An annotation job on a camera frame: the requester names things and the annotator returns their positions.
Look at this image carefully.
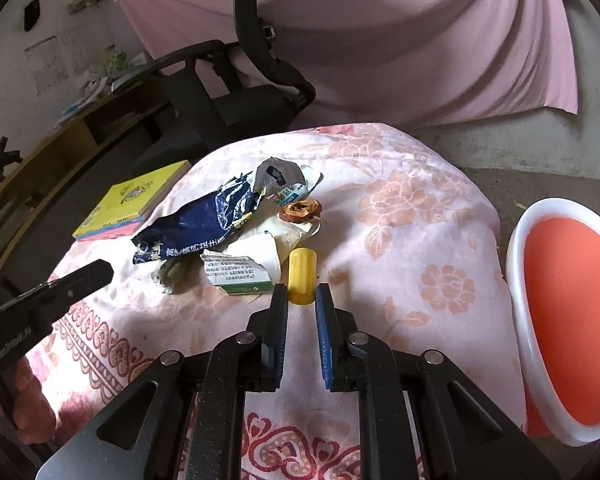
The crumpled clear plastic wrapper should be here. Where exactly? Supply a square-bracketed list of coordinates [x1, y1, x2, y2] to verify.
[150, 259, 206, 295]

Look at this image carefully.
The yellow plastic cylinder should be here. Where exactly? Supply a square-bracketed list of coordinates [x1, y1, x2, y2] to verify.
[288, 247, 317, 306]

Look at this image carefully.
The black wall object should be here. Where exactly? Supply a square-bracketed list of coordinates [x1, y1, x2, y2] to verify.
[22, 0, 42, 31]

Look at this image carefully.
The person's left hand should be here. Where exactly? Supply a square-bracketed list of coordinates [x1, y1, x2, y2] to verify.
[7, 357, 58, 445]

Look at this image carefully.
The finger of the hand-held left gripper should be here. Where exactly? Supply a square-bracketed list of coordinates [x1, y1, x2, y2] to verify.
[0, 259, 115, 319]

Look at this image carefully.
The floral pink blanket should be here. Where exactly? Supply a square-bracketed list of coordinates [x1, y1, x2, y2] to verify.
[25, 122, 528, 480]

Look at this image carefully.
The yellow book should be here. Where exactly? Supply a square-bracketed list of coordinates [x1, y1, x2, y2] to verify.
[72, 160, 192, 243]

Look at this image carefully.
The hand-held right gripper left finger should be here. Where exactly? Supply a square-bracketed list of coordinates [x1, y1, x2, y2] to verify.
[35, 284, 290, 480]

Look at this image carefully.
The pile of papers and books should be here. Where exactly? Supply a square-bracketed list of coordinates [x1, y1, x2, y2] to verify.
[55, 52, 148, 128]

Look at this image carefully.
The dark blue snack bag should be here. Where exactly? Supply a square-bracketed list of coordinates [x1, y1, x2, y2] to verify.
[131, 177, 263, 266]

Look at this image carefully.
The beige paper packet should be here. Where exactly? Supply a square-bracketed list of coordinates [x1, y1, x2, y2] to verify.
[224, 199, 325, 306]

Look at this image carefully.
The white and orange bin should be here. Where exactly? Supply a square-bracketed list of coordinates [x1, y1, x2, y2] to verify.
[505, 197, 600, 447]

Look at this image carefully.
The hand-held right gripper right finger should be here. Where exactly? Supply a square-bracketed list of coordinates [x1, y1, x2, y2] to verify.
[315, 282, 563, 480]

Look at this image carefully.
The white green printed carton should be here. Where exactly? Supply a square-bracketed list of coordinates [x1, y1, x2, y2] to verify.
[200, 252, 273, 297]

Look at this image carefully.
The black metal stand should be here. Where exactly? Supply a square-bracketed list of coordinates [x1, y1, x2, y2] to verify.
[0, 137, 23, 196]

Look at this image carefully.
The black office chair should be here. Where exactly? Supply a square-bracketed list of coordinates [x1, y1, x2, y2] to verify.
[130, 0, 317, 171]

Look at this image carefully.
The wooden shelf unit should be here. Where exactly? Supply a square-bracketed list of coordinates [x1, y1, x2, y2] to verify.
[0, 72, 173, 276]

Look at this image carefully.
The pink hanging cloth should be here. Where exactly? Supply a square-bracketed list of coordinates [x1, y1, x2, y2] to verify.
[107, 0, 580, 128]

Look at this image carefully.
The wall calendar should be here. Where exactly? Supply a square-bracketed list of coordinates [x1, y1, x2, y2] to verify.
[24, 35, 71, 96]

